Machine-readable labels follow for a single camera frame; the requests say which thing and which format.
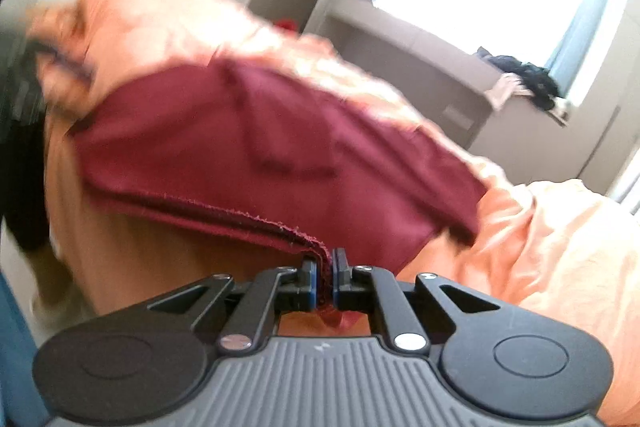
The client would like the white wall outlet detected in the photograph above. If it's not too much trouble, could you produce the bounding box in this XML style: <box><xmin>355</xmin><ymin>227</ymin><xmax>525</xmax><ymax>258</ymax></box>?
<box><xmin>442</xmin><ymin>107</ymin><xmax>476</xmax><ymax>128</ymax></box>

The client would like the orange bed sheet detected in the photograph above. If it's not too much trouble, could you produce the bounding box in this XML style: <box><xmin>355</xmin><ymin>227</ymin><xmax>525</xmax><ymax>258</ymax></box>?
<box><xmin>27</xmin><ymin>0</ymin><xmax>640</xmax><ymax>427</ymax></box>

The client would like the grey window bench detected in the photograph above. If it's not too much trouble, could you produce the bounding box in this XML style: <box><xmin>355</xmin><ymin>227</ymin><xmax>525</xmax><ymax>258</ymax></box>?
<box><xmin>305</xmin><ymin>0</ymin><xmax>571</xmax><ymax>158</ymax></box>

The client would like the tall grey wardrobe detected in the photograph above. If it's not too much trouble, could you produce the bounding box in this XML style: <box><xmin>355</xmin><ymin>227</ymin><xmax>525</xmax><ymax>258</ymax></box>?
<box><xmin>470</xmin><ymin>104</ymin><xmax>626</xmax><ymax>195</ymax></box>

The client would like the blue cloth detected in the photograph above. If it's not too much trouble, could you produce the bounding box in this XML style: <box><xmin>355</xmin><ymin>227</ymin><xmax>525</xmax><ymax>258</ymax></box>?
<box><xmin>0</xmin><ymin>274</ymin><xmax>51</xmax><ymax>427</ymax></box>

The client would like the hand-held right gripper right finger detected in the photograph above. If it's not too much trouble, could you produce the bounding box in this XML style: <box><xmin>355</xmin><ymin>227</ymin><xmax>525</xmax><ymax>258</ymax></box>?
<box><xmin>331</xmin><ymin>248</ymin><xmax>503</xmax><ymax>353</ymax></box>

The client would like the maroon garment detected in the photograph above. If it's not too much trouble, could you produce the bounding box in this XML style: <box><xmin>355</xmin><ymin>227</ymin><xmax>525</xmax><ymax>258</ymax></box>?
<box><xmin>67</xmin><ymin>57</ymin><xmax>488</xmax><ymax>328</ymax></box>

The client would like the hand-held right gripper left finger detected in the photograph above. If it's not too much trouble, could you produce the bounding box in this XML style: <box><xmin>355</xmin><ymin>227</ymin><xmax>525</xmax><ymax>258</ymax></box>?
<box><xmin>147</xmin><ymin>256</ymin><xmax>319</xmax><ymax>354</ymax></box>

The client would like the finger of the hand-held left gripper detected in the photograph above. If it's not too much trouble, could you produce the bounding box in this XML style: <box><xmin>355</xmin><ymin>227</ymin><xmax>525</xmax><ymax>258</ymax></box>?
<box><xmin>31</xmin><ymin>36</ymin><xmax>96</xmax><ymax>80</ymax></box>

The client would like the blue-grey curtain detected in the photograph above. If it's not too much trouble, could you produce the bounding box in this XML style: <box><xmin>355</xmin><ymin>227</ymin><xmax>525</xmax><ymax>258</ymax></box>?
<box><xmin>544</xmin><ymin>0</ymin><xmax>617</xmax><ymax>104</ymax></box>

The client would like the white cloth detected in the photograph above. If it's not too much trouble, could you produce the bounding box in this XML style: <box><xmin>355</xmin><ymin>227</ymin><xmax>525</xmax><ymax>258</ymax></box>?
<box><xmin>482</xmin><ymin>72</ymin><xmax>527</xmax><ymax>111</ymax></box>

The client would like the pile of dark clothes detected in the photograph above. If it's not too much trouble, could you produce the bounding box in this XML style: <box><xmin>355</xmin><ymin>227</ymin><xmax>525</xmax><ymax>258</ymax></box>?
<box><xmin>475</xmin><ymin>47</ymin><xmax>562</xmax><ymax>110</ymax></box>

